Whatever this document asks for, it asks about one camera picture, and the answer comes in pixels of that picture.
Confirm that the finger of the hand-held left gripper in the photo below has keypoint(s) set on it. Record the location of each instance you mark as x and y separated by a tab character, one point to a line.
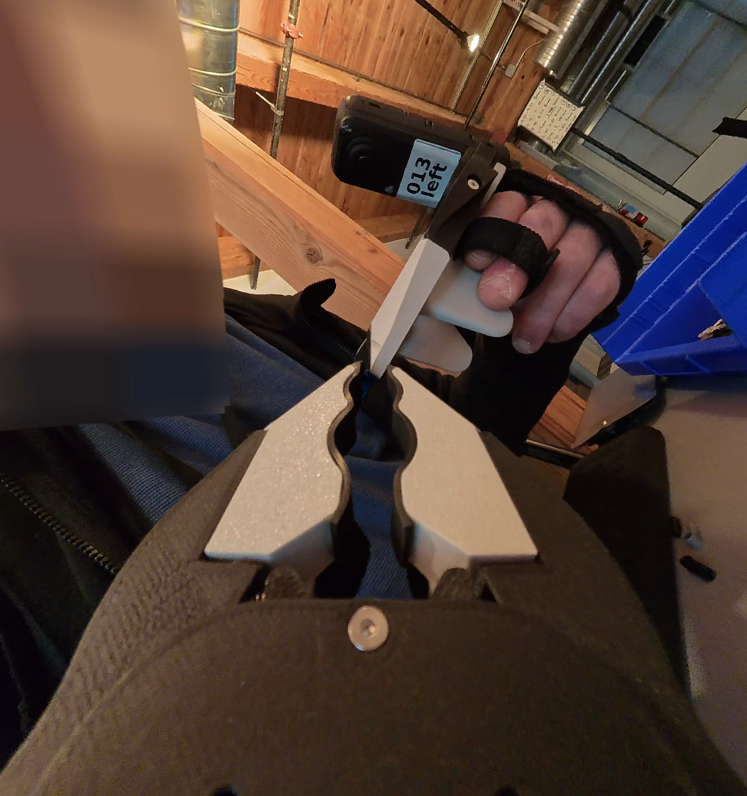
410	298

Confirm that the blue plastic bin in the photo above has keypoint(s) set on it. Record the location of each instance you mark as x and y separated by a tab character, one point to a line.
709	280

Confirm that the short grey tube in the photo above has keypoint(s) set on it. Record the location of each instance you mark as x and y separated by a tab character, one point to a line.
692	537

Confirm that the grey metal conduit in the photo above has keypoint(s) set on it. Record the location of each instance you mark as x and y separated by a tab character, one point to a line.
283	124

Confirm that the silver metal plate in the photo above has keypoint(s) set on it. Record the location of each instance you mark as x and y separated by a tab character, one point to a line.
616	404

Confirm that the wall calendar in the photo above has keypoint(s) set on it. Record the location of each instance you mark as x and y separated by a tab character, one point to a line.
550	115

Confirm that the person's left forearm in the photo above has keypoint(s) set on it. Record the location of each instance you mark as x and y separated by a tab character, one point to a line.
522	398

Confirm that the black jacket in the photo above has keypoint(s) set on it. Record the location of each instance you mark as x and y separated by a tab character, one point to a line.
37	528

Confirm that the person's left hand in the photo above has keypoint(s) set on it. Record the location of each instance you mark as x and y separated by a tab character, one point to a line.
566	280

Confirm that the short dark axle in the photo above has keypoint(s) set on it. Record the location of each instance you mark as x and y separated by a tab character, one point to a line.
697	569

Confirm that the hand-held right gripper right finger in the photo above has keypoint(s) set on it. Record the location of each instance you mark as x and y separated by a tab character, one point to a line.
466	497

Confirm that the blue pin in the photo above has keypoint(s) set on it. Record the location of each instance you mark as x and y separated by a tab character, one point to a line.
366	382

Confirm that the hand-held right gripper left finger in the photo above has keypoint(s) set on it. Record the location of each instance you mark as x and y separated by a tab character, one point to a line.
274	497

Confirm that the silver air duct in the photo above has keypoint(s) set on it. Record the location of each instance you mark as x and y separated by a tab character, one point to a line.
597	31
208	56

